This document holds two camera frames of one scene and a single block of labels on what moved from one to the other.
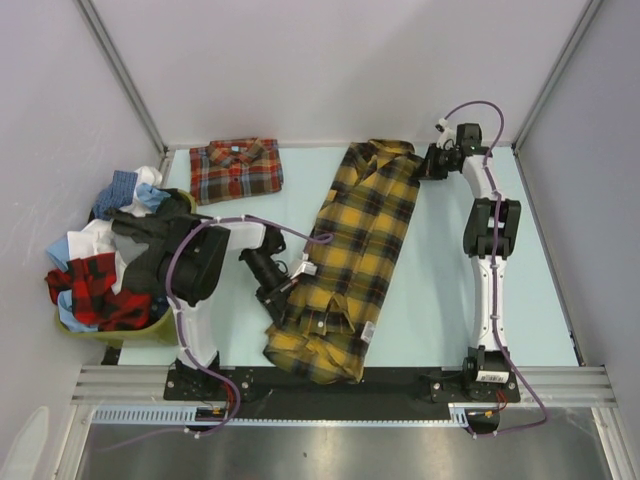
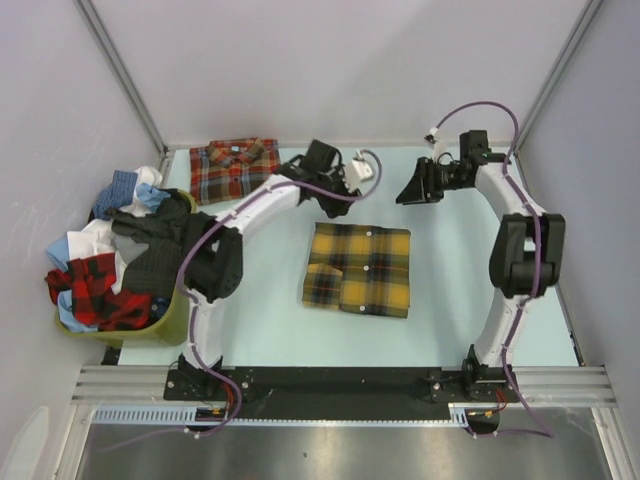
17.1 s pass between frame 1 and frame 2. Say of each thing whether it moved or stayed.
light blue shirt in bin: stayed
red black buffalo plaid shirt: stayed
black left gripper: moved
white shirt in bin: stayed
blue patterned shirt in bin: stayed
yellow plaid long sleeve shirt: moved
